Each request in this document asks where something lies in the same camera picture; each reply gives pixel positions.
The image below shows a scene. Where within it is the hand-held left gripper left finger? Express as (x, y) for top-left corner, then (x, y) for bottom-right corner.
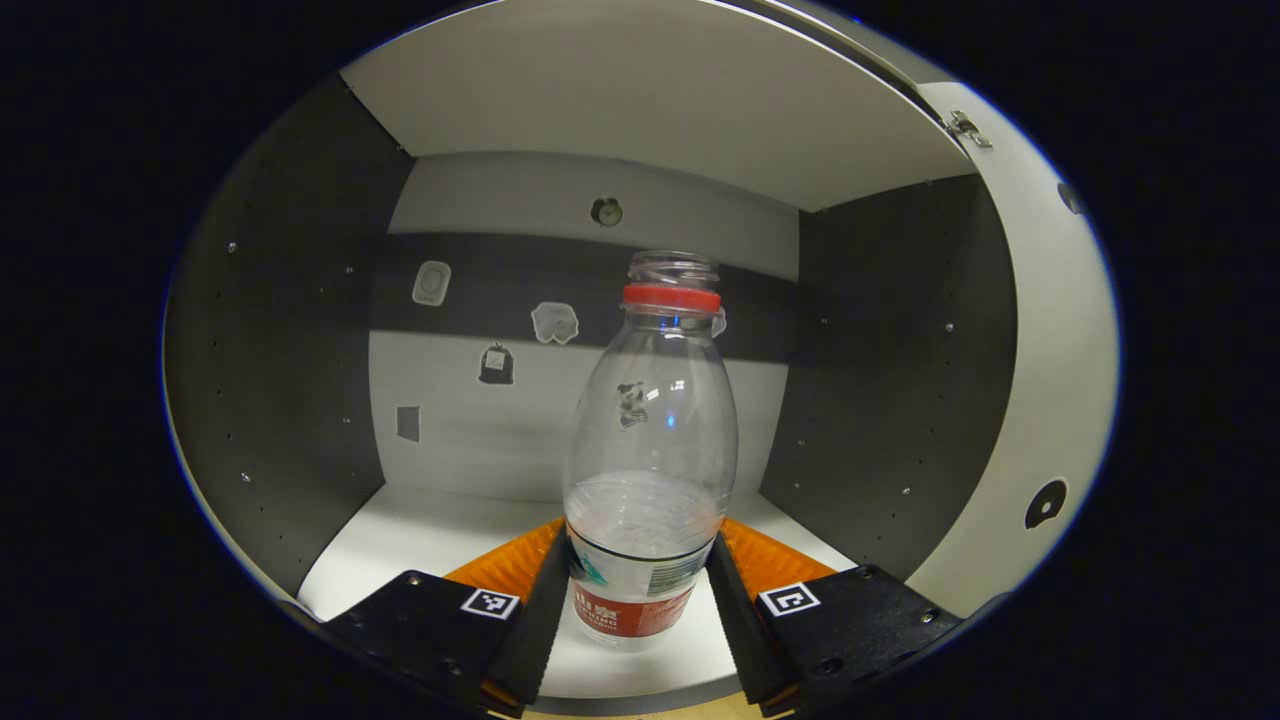
(300, 515), (571, 716)

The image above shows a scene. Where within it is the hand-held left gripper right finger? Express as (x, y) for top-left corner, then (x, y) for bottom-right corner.
(705, 515), (966, 716)

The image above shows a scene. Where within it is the clear plastic bottle red label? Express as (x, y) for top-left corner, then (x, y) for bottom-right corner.
(562, 250), (741, 647)

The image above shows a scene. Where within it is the white cabinet door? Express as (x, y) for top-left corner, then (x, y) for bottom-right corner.
(905, 80), (1122, 619)

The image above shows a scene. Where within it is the white and grey cabinet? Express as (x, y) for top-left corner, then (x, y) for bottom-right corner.
(160, 0), (1019, 716)

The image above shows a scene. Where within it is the metal door hinge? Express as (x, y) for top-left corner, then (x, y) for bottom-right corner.
(943, 108), (995, 151)

